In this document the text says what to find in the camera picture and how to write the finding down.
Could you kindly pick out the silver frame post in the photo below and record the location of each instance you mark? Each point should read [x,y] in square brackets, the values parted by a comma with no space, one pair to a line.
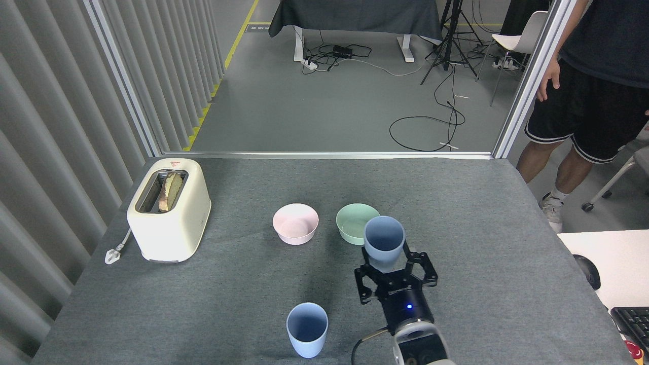
[532,76]
[121,76]

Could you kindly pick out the person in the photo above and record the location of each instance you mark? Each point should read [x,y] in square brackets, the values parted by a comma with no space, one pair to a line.
[608,40]

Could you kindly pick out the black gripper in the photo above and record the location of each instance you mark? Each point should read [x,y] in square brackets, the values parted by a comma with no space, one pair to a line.
[405,304]

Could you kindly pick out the mint green bowl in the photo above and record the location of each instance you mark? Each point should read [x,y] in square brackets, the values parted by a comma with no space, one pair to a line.
[350,223]

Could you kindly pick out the grey office chair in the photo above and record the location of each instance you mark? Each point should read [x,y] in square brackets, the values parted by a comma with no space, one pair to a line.
[608,185]

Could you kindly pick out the black tripod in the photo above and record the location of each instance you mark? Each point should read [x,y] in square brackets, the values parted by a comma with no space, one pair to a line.
[448,50]

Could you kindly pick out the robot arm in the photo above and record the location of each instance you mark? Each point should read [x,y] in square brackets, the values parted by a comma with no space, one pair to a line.
[421,347]

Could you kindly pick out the person's right forearm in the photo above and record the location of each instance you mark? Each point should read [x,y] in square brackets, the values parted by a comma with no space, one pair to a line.
[569,35]

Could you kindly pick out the silver frame rail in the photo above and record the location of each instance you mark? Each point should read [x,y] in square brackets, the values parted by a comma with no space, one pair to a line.
[329,155]

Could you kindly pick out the grey felt table cloth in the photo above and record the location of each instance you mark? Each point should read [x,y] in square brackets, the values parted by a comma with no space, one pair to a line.
[481,213]

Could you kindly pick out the table with dark cloth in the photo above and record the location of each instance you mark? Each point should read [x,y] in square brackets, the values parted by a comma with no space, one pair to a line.
[355,15]

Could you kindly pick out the black power adapter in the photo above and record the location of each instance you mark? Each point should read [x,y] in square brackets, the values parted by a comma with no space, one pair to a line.
[343,51]

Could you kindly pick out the white power strip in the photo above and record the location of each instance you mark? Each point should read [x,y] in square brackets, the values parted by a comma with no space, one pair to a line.
[310,64]
[504,63]

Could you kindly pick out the person's right hand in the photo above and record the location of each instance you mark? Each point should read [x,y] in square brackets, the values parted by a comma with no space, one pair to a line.
[550,78]

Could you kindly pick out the bread slice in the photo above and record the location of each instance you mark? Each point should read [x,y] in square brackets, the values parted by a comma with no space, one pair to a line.
[170,192]

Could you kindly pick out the white side table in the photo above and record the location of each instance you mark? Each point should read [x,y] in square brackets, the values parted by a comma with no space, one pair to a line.
[618,258]

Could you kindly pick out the pink bowl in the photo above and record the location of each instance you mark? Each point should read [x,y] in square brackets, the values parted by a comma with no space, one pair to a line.
[295,225]

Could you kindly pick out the black computer mouse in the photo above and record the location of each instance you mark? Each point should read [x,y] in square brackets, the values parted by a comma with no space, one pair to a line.
[588,271]

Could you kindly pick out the white plastic chair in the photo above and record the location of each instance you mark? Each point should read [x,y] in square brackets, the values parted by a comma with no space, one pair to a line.
[517,40]

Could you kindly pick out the black keyboard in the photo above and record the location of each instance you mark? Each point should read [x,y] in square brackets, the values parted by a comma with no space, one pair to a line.
[634,324]

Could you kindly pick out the red round button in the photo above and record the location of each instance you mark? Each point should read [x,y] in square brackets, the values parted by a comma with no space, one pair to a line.
[634,351]

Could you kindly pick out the cream toaster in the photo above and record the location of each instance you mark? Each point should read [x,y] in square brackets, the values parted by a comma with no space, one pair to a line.
[172,233]

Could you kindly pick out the light blue plastic cup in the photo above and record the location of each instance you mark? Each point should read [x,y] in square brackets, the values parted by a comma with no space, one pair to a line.
[307,329]
[384,243]

